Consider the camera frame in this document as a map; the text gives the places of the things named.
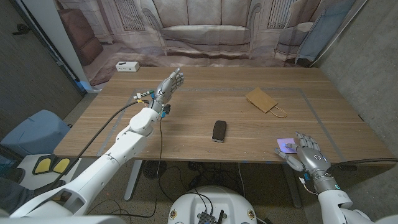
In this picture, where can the black round floor device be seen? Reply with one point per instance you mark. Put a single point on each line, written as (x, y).
(154, 169)

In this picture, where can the green whiteboard marker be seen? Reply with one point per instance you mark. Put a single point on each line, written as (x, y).
(146, 92)

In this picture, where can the person in blue jeans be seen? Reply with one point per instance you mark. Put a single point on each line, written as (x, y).
(12, 194)

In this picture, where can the black felt board eraser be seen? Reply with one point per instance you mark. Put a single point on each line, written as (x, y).
(219, 130)

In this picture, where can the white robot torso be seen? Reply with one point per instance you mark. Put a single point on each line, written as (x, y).
(192, 202)

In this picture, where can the white pedal base plate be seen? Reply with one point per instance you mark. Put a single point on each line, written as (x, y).
(31, 179)

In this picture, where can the brown paper bag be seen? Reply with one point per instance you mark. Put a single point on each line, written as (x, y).
(261, 99)

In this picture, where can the grey table leg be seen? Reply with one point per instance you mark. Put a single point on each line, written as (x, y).
(292, 186)

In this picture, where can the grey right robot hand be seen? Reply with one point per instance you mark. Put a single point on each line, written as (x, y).
(314, 160)

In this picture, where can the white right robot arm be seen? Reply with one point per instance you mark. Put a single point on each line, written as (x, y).
(334, 205)

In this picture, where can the yellow black foot pedal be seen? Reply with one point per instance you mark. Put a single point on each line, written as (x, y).
(43, 165)
(61, 165)

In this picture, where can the black computer module with antenna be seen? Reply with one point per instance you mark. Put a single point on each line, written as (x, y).
(206, 217)

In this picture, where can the white power box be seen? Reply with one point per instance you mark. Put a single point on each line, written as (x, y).
(127, 66)

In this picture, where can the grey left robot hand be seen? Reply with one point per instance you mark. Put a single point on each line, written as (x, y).
(166, 90)

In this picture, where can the printed sofa room backdrop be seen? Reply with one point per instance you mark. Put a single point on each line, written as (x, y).
(205, 31)

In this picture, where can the white table leg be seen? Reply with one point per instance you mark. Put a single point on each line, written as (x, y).
(133, 180)

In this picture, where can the purple smiley sticker note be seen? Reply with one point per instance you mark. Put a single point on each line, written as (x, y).
(282, 142)

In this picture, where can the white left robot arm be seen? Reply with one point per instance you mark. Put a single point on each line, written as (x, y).
(129, 144)

